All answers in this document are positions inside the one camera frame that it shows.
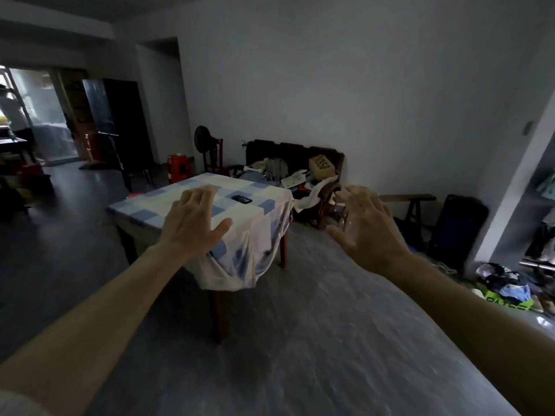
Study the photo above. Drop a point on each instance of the person's right hand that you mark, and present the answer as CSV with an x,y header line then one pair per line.
x,y
373,231

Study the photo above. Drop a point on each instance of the person's left hand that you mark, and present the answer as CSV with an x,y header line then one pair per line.
x,y
188,225

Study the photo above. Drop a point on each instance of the person's right thumb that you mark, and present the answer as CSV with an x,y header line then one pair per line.
x,y
337,236

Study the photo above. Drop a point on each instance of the person's left thumb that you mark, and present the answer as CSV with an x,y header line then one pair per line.
x,y
220,230

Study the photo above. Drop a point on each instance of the person's right forearm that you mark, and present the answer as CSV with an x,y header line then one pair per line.
x,y
481,324

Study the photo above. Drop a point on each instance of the person's left forearm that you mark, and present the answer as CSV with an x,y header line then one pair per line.
x,y
82,331

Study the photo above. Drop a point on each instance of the blue checkered tablecloth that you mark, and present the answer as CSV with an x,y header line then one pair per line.
x,y
243,229

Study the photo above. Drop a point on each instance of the black phone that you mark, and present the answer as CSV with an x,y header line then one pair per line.
x,y
241,198

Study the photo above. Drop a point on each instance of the white cloth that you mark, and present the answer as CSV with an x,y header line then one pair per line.
x,y
313,195

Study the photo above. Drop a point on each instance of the cardboard box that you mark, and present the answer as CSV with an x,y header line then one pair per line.
x,y
321,166

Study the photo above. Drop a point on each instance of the white paper sheet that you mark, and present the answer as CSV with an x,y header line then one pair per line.
x,y
293,179

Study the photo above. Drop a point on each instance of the wooden chair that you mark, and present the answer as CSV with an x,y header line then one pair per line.
x,y
213,158

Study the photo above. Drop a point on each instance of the red plastic stool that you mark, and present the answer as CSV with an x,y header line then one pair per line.
x,y
181,168

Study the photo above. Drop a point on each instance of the dark wooden sofa bench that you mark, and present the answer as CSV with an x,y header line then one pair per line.
x,y
299,168

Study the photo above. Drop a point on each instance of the wooden table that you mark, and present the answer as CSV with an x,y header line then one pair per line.
x,y
219,307

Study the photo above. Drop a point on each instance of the wooden bench stool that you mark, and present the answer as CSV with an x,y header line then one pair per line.
x,y
409,205

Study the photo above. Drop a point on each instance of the grey backpack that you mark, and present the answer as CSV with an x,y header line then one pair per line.
x,y
276,168

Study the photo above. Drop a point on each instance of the black standing fan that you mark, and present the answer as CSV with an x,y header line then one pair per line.
x,y
202,140

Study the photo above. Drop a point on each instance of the dark suitcase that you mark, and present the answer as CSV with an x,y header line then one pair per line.
x,y
457,229

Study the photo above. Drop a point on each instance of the dark cabinet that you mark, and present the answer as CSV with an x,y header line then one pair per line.
x,y
119,125

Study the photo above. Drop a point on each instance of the pile of clothes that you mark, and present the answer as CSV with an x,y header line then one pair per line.
x,y
505,283

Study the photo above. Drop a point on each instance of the green bag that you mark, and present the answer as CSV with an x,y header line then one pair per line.
x,y
509,302

